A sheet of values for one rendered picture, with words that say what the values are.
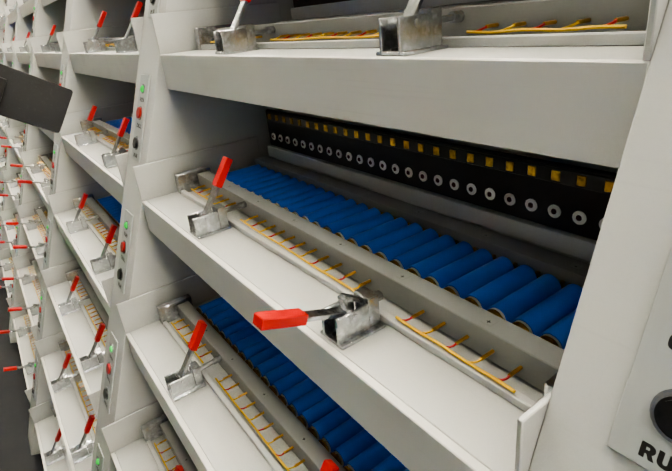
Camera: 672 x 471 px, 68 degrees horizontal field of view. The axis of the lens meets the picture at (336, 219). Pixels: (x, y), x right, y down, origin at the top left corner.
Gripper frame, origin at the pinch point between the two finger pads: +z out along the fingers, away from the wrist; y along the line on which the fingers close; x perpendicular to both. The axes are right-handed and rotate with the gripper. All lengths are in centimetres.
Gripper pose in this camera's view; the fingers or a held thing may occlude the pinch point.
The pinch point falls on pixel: (4, 89)
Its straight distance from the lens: 39.4
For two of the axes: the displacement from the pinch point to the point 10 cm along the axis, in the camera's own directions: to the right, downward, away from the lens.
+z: 7.3, 2.3, 6.4
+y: 5.9, 2.6, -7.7
